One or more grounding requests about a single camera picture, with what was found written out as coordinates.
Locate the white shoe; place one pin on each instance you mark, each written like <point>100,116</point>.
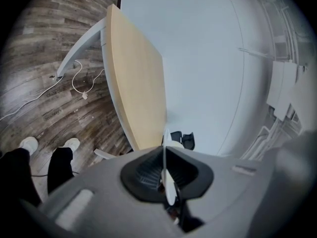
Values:
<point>72,143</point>
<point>29,142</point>

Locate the grey wall rail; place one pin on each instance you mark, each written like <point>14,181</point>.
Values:
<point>255,52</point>

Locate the small white plug adapter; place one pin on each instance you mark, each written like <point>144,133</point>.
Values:
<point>84,96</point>

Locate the white round plate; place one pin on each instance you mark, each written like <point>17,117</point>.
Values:
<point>171,188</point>

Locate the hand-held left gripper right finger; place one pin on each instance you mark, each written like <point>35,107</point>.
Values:
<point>235,195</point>

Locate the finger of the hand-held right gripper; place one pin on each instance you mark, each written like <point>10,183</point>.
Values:
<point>176,136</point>
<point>189,140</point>

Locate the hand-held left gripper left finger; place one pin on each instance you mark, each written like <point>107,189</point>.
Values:
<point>104,182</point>

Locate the white ceiling light panel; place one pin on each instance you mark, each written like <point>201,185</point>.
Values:
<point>282,88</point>

